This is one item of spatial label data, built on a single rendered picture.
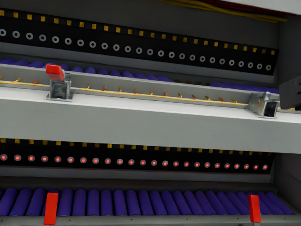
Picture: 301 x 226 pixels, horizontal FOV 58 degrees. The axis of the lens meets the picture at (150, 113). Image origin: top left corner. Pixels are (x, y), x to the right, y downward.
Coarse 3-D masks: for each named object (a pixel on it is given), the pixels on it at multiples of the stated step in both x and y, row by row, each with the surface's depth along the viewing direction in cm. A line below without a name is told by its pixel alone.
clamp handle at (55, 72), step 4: (48, 68) 24; (52, 68) 24; (56, 68) 24; (60, 68) 24; (48, 72) 24; (52, 72) 24; (56, 72) 24; (60, 72) 25; (64, 72) 30; (52, 76) 25; (56, 76) 25; (60, 76) 25; (64, 76) 31; (56, 80) 29; (60, 80) 27; (64, 80) 30
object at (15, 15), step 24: (0, 24) 43; (24, 24) 44; (48, 24) 45; (72, 24) 45; (96, 24) 46; (72, 48) 46; (96, 48) 47; (120, 48) 48; (144, 48) 49; (168, 48) 50; (192, 48) 50; (216, 48) 51; (240, 48) 52; (264, 48) 53; (264, 72) 55
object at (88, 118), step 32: (128, 64) 48; (160, 64) 50; (0, 96) 29; (32, 96) 30; (96, 96) 34; (0, 128) 29; (32, 128) 30; (64, 128) 30; (96, 128) 31; (128, 128) 32; (160, 128) 32; (192, 128) 33; (224, 128) 34; (256, 128) 35; (288, 128) 36
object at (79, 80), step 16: (0, 64) 33; (0, 80) 33; (16, 80) 32; (32, 80) 33; (48, 80) 34; (80, 80) 34; (96, 80) 35; (112, 80) 35; (128, 80) 36; (144, 80) 37; (160, 96) 35; (176, 96) 38; (192, 96) 38; (208, 96) 39; (224, 96) 39; (240, 96) 39; (272, 96) 40
